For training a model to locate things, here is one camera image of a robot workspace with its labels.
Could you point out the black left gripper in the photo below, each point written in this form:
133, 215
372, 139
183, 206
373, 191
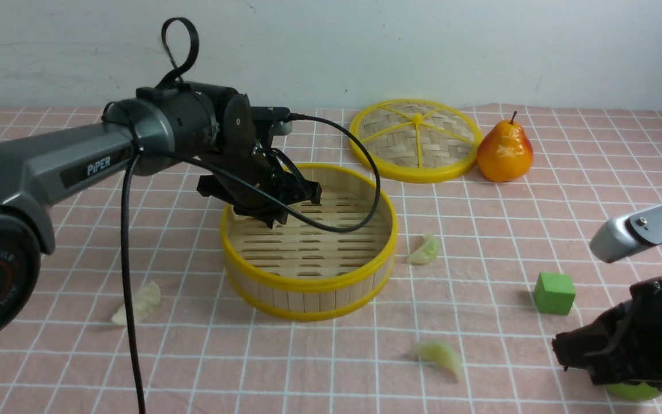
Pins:
261, 170

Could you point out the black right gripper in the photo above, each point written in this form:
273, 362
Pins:
623, 344

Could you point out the pale green dumpling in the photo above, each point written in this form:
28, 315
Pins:
427, 252
441, 355

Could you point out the white dumpling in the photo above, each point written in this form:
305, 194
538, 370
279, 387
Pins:
144, 303

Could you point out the pale green dumpling front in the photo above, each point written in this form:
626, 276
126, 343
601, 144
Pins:
441, 355

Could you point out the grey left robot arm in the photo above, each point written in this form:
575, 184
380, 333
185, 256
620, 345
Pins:
213, 123

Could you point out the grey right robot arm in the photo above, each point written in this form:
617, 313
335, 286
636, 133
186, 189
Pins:
623, 344

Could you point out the yellow rimmed bamboo steamer tray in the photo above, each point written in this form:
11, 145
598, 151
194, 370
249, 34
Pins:
297, 272

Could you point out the yellow woven bamboo steamer lid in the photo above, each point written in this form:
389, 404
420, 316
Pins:
418, 141

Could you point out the green toy melon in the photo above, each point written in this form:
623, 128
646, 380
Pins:
637, 393

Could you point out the green foam cube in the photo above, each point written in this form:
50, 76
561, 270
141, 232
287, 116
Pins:
554, 293

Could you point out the pink checkered tablecloth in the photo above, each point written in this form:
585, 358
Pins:
206, 351

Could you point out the orange yellow toy pear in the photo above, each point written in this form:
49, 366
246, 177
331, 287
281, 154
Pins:
505, 154

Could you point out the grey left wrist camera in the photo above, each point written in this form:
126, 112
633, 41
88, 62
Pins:
276, 121

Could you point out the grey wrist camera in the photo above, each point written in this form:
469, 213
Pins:
276, 121
627, 235

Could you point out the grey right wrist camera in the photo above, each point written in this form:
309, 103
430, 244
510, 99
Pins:
627, 235

